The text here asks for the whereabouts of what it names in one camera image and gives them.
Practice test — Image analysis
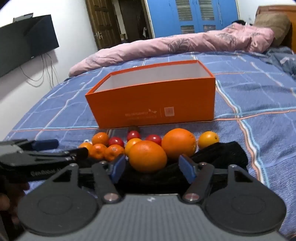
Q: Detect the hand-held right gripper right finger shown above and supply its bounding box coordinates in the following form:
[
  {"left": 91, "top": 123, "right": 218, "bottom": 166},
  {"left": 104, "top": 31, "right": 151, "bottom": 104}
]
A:
[{"left": 178, "top": 154, "right": 262, "bottom": 204}]

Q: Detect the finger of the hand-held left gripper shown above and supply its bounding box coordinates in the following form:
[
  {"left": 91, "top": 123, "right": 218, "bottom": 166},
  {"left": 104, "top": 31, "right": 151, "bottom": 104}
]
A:
[
  {"left": 28, "top": 147, "right": 89, "bottom": 164},
  {"left": 20, "top": 139, "right": 60, "bottom": 151}
]

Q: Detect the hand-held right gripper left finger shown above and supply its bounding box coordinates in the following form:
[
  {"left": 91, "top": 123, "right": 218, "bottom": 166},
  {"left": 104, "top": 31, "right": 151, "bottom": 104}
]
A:
[{"left": 47, "top": 154, "right": 127, "bottom": 204}]

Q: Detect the small mandarin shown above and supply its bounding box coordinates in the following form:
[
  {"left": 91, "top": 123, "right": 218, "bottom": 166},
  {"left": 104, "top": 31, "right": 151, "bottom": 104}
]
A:
[
  {"left": 92, "top": 132, "right": 110, "bottom": 146},
  {"left": 104, "top": 144, "right": 125, "bottom": 162},
  {"left": 89, "top": 144, "right": 108, "bottom": 160},
  {"left": 79, "top": 142, "right": 93, "bottom": 154}
]

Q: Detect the red cherry tomato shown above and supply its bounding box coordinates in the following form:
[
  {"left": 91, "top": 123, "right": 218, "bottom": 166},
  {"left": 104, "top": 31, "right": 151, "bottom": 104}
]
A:
[
  {"left": 145, "top": 134, "right": 162, "bottom": 146},
  {"left": 127, "top": 130, "right": 140, "bottom": 142},
  {"left": 108, "top": 137, "right": 125, "bottom": 147}
]

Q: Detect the large orange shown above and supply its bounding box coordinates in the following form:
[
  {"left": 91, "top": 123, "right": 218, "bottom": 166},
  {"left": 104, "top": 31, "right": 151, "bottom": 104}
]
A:
[
  {"left": 161, "top": 128, "right": 197, "bottom": 161},
  {"left": 128, "top": 140, "right": 168, "bottom": 174}
]

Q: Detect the small yellow-orange citrus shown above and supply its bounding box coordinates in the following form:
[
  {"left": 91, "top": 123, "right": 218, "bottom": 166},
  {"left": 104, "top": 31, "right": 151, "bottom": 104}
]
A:
[{"left": 124, "top": 138, "right": 142, "bottom": 156}]

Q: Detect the small smooth orange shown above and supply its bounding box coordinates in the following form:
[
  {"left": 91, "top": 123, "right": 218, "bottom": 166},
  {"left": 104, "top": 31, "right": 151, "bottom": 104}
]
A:
[{"left": 198, "top": 131, "right": 220, "bottom": 150}]

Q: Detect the orange cardboard box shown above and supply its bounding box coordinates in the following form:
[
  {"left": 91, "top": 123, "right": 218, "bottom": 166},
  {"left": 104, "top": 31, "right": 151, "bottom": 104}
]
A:
[{"left": 85, "top": 60, "right": 216, "bottom": 129}]

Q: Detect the person's left hand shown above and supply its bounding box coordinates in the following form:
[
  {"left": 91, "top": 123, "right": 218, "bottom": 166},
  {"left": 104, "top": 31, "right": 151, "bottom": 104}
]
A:
[{"left": 0, "top": 179, "right": 31, "bottom": 224}]

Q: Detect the black knitted cloth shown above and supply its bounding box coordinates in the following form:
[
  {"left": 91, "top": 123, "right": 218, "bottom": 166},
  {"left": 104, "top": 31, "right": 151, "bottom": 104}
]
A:
[{"left": 79, "top": 141, "right": 249, "bottom": 195}]

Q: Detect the blue plaid bed sheet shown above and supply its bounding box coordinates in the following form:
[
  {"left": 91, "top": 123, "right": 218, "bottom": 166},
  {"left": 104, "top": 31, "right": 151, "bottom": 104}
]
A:
[{"left": 5, "top": 50, "right": 296, "bottom": 239}]

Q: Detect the pink printed duvet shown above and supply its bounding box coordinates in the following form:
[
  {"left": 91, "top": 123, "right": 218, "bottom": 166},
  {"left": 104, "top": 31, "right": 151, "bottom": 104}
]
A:
[{"left": 69, "top": 23, "right": 275, "bottom": 77}]

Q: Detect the grey flat device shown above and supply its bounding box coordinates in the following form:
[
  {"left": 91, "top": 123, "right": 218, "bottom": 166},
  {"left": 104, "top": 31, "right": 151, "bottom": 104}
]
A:
[{"left": 13, "top": 13, "right": 33, "bottom": 23}]

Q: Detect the brown wooden door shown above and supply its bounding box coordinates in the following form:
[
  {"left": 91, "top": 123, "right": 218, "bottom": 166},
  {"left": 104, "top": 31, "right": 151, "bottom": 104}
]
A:
[{"left": 85, "top": 0, "right": 123, "bottom": 50}]

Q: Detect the grey blue garment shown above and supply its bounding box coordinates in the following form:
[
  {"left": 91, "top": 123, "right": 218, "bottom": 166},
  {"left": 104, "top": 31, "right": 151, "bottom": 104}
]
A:
[{"left": 261, "top": 46, "right": 296, "bottom": 77}]

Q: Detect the blue wardrobe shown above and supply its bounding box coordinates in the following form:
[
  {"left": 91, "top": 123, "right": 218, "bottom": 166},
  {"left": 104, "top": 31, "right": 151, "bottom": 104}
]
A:
[{"left": 144, "top": 0, "right": 240, "bottom": 39}]

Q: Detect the brown pillow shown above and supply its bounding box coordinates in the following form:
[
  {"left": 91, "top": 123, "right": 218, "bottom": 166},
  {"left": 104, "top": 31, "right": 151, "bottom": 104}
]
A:
[{"left": 253, "top": 13, "right": 291, "bottom": 47}]

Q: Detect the black hanging cable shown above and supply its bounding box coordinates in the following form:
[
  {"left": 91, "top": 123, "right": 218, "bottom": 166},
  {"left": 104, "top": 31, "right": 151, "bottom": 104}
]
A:
[
  {"left": 19, "top": 54, "right": 45, "bottom": 82},
  {"left": 44, "top": 52, "right": 59, "bottom": 88}
]

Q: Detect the black wall television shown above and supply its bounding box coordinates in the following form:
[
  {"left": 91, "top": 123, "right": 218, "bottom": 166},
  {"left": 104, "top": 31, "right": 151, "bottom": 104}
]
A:
[{"left": 0, "top": 14, "right": 59, "bottom": 78}]

